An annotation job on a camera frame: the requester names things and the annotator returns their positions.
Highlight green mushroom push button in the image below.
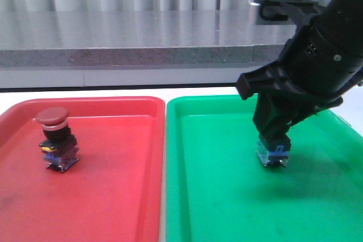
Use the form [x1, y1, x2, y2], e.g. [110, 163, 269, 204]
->
[256, 134, 291, 167]

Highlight green plastic tray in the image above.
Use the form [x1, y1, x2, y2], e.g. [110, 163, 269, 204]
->
[166, 95, 362, 241]

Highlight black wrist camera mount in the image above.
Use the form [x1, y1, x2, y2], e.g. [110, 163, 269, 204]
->
[251, 0, 326, 26]

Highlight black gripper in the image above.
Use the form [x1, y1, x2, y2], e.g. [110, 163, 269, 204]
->
[236, 37, 343, 143]

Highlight red mushroom push button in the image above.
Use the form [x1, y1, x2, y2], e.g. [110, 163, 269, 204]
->
[35, 107, 80, 173]

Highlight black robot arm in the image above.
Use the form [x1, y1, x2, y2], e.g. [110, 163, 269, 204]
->
[236, 0, 362, 145]

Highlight grey stone ledge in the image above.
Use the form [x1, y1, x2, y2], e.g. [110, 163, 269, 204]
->
[1, 7, 295, 68]

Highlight red plastic tray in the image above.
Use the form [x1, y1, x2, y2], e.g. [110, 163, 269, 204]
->
[1, 97, 165, 241]

